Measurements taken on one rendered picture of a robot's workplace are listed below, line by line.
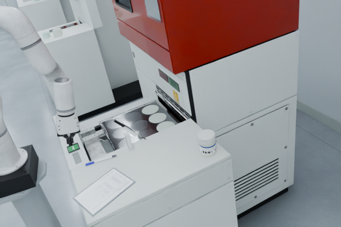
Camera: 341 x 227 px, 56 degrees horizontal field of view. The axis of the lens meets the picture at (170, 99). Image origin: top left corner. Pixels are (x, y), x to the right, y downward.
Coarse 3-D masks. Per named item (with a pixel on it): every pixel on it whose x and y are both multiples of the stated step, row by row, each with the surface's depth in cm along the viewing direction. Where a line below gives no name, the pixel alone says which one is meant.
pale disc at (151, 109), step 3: (150, 105) 191; (153, 105) 191; (156, 105) 190; (144, 108) 190; (147, 108) 189; (150, 108) 188; (153, 108) 188; (156, 108) 187; (144, 111) 187; (147, 111) 186; (150, 111) 185; (153, 111) 185; (147, 114) 184
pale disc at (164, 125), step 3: (162, 123) 173; (165, 123) 173; (168, 123) 172; (171, 123) 172; (159, 126) 171; (162, 126) 171; (165, 126) 170; (168, 126) 170; (171, 126) 169; (159, 129) 169; (162, 129) 168
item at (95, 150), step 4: (88, 144) 171; (92, 144) 171; (96, 144) 170; (100, 144) 169; (88, 148) 168; (92, 148) 167; (96, 148) 167; (100, 148) 166; (88, 152) 165; (92, 152) 165; (96, 152) 164; (100, 152) 164; (104, 152) 163; (92, 156) 162; (96, 156) 161; (100, 156) 161
